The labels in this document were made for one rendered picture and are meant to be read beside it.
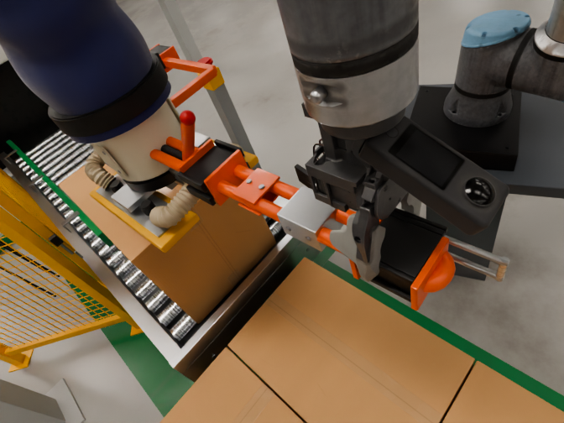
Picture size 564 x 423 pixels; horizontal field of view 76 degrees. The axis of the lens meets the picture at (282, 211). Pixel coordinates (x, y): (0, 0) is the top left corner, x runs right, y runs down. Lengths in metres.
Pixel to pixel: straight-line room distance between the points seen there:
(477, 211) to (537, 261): 1.66
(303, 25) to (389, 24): 0.05
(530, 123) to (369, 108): 1.14
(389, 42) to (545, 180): 1.00
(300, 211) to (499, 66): 0.79
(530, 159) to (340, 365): 0.80
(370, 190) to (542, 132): 1.07
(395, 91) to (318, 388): 0.94
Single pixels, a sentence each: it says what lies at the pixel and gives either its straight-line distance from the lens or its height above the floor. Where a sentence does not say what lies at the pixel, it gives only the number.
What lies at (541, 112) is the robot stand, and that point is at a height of 0.75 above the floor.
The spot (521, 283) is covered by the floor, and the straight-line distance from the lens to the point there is 1.89.
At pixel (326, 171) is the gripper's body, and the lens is 0.35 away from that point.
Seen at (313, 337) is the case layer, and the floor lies 0.54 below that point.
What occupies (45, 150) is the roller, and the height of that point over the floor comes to 0.53.
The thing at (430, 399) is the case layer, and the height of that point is 0.54.
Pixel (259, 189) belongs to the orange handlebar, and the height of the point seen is 1.24.
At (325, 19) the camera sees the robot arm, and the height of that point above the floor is 1.51.
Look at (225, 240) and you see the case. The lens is 1.18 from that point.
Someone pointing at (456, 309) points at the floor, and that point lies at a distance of 1.78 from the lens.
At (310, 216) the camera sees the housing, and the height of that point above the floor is 1.24.
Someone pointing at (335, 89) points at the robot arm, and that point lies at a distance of 0.26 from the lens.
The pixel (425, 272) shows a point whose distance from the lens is 0.41.
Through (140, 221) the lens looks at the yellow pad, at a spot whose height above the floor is 1.12.
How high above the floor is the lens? 1.60
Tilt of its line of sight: 46 degrees down
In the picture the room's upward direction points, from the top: 24 degrees counter-clockwise
